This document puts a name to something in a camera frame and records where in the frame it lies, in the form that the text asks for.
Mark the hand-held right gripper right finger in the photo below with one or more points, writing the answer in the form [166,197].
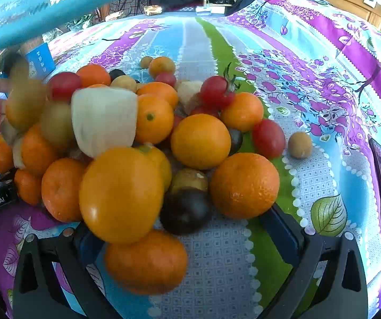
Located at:
[283,236]

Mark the brown checked cloth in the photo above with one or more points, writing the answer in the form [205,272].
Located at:
[129,3]

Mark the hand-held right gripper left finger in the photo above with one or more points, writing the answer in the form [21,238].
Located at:
[89,251]

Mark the light blue plastic basket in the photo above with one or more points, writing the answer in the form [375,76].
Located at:
[44,10]

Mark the small blue carton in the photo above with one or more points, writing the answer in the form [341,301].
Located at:
[40,59]

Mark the dark purple cherry tomato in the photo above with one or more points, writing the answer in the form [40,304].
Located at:
[185,211]
[235,139]
[116,73]

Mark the peeled banana chunk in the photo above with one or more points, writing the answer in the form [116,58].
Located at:
[188,91]
[17,154]
[104,121]

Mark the pile of mandarin oranges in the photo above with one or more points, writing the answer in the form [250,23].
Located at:
[200,141]

